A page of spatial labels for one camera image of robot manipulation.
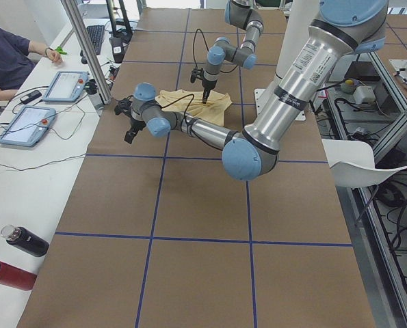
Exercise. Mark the teach pendant tablet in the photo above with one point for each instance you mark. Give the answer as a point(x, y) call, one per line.
point(28, 126)
point(65, 87)

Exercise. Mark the person in navy shirt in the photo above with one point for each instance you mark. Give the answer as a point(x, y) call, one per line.
point(15, 66)

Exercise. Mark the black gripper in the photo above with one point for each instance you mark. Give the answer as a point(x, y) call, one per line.
point(208, 85)
point(135, 125)

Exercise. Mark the black phone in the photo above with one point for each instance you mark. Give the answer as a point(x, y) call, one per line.
point(30, 97)

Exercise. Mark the green object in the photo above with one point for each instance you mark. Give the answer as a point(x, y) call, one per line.
point(60, 50)

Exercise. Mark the person's hand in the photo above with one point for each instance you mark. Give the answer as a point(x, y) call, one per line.
point(54, 56)

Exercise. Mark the aluminium frame post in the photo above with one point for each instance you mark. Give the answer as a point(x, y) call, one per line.
point(83, 38)

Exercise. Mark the white plastic chair seat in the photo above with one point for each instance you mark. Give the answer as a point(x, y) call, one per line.
point(352, 164)

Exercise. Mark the black water bottle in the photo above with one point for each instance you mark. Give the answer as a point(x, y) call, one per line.
point(21, 238)

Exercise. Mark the black keyboard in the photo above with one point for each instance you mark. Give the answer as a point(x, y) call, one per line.
point(96, 35)

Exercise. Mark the cream long-sleeve printed shirt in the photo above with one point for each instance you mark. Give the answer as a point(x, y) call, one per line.
point(211, 111)

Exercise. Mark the upper teach pendant tablet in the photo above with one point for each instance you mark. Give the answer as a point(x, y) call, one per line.
point(65, 87)

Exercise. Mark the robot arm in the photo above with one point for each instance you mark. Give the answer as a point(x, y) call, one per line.
point(338, 28)
point(244, 16)

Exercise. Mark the red cylinder bottle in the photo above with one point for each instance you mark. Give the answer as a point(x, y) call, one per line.
point(15, 277)

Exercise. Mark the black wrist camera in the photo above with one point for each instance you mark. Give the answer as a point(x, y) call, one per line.
point(197, 73)
point(123, 106)

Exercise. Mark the lower teach pendant tablet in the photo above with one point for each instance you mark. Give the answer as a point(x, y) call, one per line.
point(28, 126)

